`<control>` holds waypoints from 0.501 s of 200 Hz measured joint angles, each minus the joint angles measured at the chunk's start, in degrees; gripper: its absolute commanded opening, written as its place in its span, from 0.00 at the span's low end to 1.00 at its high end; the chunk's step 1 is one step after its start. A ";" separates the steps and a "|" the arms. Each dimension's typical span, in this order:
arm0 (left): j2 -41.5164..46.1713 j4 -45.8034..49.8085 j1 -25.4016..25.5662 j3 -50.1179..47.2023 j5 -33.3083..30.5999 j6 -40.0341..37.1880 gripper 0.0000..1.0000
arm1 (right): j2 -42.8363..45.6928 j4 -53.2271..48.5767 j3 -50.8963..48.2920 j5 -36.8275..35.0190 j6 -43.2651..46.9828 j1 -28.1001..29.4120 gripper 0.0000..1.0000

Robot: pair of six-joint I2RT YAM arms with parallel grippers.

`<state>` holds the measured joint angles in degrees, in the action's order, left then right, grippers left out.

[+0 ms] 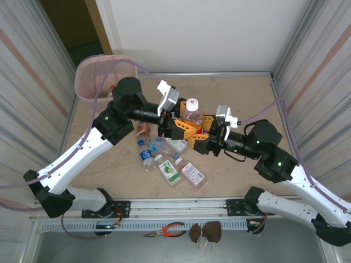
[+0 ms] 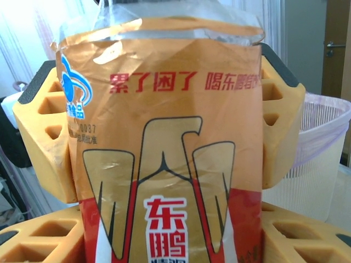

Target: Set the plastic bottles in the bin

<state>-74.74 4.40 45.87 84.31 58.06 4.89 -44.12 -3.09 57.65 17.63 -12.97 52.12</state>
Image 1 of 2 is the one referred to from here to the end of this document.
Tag red label tea bottle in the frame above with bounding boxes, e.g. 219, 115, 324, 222
180, 98, 206, 135

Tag green white label bottle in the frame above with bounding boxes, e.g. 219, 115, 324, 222
164, 138, 190, 154

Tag clear bottle colourful blue label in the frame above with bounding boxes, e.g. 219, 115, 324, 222
148, 136, 180, 161

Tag pink label juice bottle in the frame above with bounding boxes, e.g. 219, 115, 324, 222
174, 158, 206, 189

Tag brown coffee drink bottle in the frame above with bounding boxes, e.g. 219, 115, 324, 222
136, 122, 152, 141

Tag blue label bottle blue cap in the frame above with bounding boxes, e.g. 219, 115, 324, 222
137, 139, 157, 172

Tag pink waste bin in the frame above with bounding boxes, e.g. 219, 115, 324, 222
74, 54, 138, 111

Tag lime picture label bottle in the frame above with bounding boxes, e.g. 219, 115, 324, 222
153, 154, 182, 187

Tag black right controller box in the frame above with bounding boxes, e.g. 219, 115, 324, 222
246, 219, 265, 234

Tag black controller box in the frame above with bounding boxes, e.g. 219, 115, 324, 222
246, 219, 265, 234
94, 223, 119, 237

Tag black left controller box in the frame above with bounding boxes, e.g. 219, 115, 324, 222
94, 223, 119, 237

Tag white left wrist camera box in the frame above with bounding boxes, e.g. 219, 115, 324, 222
156, 79, 180, 116

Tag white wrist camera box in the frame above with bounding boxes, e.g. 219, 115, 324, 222
215, 105, 239, 129
156, 79, 180, 116

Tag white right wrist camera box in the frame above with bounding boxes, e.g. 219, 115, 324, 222
215, 105, 239, 129

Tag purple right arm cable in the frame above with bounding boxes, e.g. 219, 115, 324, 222
237, 97, 351, 236

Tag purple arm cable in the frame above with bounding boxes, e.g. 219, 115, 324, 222
0, 59, 162, 241
237, 97, 351, 236

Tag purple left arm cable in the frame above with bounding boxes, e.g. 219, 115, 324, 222
0, 59, 162, 241

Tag aluminium table edge rail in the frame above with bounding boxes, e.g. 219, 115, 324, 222
137, 71, 275, 80

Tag aluminium mounting rail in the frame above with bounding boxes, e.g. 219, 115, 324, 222
29, 196, 329, 220

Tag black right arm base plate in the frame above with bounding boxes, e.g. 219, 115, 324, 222
225, 198, 276, 217

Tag wooden door frame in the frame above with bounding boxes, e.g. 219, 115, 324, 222
84, 0, 114, 55

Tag brown cloth pouch with string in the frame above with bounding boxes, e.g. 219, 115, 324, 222
188, 220, 223, 253

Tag orange handled pliers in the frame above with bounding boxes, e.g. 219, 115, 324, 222
143, 221, 186, 238

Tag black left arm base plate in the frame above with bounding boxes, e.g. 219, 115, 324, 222
81, 200, 131, 219

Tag white slotted cable duct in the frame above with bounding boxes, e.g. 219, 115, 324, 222
37, 219, 265, 233

